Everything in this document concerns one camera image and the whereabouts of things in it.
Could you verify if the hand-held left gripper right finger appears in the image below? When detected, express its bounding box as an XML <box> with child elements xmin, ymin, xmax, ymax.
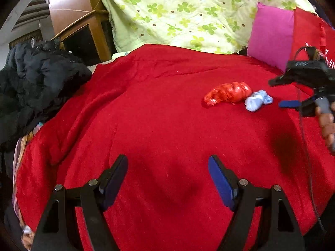
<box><xmin>208</xmin><ymin>155</ymin><xmax>305</xmax><ymax>251</ymax></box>

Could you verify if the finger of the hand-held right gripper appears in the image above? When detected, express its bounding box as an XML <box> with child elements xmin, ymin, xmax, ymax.
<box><xmin>279</xmin><ymin>97</ymin><xmax>318</xmax><ymax>117</ymax></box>
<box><xmin>269</xmin><ymin>74</ymin><xmax>291</xmax><ymax>87</ymax></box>

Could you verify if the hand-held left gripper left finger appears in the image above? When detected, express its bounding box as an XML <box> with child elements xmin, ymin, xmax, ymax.
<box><xmin>31</xmin><ymin>154</ymin><xmax>129</xmax><ymax>251</ymax></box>

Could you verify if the white blue knotted bag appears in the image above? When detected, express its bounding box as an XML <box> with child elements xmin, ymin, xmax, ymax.
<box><xmin>244</xmin><ymin>90</ymin><xmax>273</xmax><ymax>113</ymax></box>

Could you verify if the red paper bag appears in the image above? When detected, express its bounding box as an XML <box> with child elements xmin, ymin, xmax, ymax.
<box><xmin>284</xmin><ymin>7</ymin><xmax>335</xmax><ymax>97</ymax></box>

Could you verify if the person's right hand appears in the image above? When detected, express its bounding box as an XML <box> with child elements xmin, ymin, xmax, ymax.
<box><xmin>315</xmin><ymin>102</ymin><xmax>335</xmax><ymax>147</ymax></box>

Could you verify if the pink pillow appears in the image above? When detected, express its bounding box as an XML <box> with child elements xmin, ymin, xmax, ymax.
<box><xmin>247</xmin><ymin>2</ymin><xmax>295</xmax><ymax>71</ymax></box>

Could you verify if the red plastic bag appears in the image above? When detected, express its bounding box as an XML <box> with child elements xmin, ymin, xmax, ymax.
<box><xmin>204</xmin><ymin>81</ymin><xmax>253</xmax><ymax>107</ymax></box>

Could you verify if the red blanket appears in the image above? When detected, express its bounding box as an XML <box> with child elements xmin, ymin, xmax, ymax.
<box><xmin>14</xmin><ymin>43</ymin><xmax>335</xmax><ymax>251</ymax></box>

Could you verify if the striped cloth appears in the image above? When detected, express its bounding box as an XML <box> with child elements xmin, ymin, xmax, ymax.
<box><xmin>12</xmin><ymin>122</ymin><xmax>44</xmax><ymax>243</ymax></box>

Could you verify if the black jacket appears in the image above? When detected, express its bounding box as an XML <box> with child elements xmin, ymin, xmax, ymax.
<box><xmin>0</xmin><ymin>40</ymin><xmax>92</xmax><ymax>149</ymax></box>

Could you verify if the green clover quilt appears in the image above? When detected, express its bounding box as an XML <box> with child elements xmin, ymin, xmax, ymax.
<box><xmin>99</xmin><ymin>0</ymin><xmax>317</xmax><ymax>55</ymax></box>

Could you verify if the wooden furniture frame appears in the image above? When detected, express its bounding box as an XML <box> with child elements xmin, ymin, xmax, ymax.
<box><xmin>48</xmin><ymin>0</ymin><xmax>113</xmax><ymax>66</ymax></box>

